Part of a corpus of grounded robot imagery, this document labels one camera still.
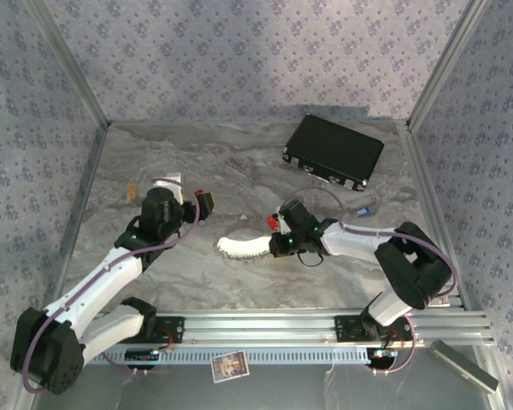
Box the aluminium frame post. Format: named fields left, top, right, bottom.
left=405, top=0, right=492, bottom=133
left=23, top=0, right=112, bottom=129

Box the aluminium side rail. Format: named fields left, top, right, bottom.
left=53, top=123, right=110, bottom=300
left=396, top=120, right=474, bottom=311

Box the small circuit board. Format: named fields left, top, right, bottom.
left=366, top=347, right=399, bottom=369
left=126, top=348, right=160, bottom=365

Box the black mounting plate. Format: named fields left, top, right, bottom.
left=333, top=314, right=414, bottom=343
left=143, top=315, right=185, bottom=345

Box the grey metal bar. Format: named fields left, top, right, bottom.
left=427, top=340, right=499, bottom=394

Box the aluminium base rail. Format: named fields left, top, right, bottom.
left=85, top=310, right=496, bottom=348

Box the purple cable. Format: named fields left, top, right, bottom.
left=23, top=177, right=202, bottom=393
left=275, top=187, right=458, bottom=376

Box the black case with metal latches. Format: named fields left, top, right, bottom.
left=281, top=114, right=386, bottom=192

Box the picture card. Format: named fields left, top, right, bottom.
left=210, top=350, right=251, bottom=384

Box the band of metal key rings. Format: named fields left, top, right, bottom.
left=213, top=232, right=275, bottom=265

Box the slotted cable duct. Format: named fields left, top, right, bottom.
left=83, top=345, right=371, bottom=366

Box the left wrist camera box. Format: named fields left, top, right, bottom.
left=152, top=172, right=185, bottom=206

